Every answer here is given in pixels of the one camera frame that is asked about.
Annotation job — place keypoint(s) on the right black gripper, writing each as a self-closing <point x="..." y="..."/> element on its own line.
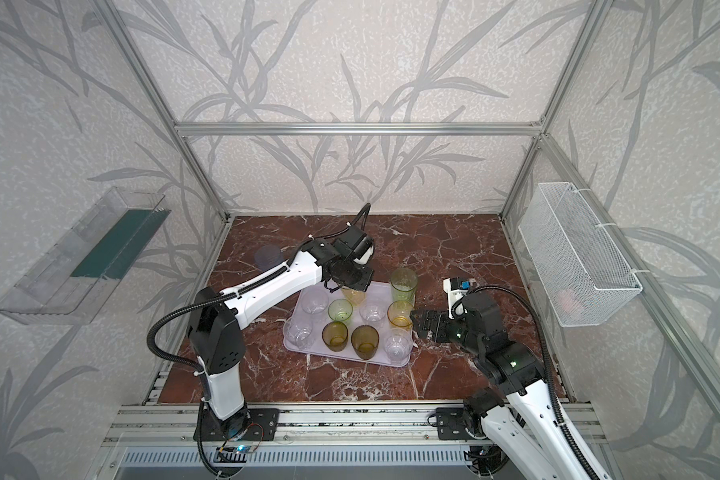
<point x="440" y="318"/>

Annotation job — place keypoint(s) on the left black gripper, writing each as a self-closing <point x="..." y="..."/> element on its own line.
<point x="368" y="275"/>

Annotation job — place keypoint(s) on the tall yellow plastic cup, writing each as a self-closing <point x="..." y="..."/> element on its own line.
<point x="355" y="297"/>

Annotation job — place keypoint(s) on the small green cup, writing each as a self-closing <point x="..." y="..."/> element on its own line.
<point x="341" y="310"/>

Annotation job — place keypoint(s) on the tall green plastic cup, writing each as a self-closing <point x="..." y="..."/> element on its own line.
<point x="404" y="282"/>

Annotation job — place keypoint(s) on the brown textured cup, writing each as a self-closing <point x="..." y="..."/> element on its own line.
<point x="365" y="341"/>
<point x="335" y="336"/>

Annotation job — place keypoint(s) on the tall blue frosted cup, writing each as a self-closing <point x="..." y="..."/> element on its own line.
<point x="268" y="257"/>

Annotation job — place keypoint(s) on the small yellow cup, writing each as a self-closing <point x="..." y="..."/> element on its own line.
<point x="399" y="314"/>

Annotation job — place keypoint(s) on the small clear faceted glass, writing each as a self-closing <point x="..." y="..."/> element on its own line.
<point x="398" y="345"/>

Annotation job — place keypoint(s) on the clear faceted cup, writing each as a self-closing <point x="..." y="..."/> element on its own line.
<point x="314" y="301"/>

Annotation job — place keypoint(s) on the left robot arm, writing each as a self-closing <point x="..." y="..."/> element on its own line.
<point x="217" y="319"/>

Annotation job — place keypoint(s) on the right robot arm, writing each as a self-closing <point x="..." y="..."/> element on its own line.
<point x="521" y="413"/>

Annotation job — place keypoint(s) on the lavender plastic tray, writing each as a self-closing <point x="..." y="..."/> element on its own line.
<point x="376" y="290"/>

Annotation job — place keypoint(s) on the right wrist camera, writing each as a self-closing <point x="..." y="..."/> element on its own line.
<point x="455" y="288"/>

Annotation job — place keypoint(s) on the white wire basket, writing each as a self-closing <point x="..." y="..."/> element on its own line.
<point x="584" y="274"/>

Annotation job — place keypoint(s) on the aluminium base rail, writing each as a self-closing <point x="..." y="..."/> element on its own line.
<point x="297" y="424"/>

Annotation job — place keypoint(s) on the clear plastic wall bin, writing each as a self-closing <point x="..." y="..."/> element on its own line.
<point x="71" y="282"/>

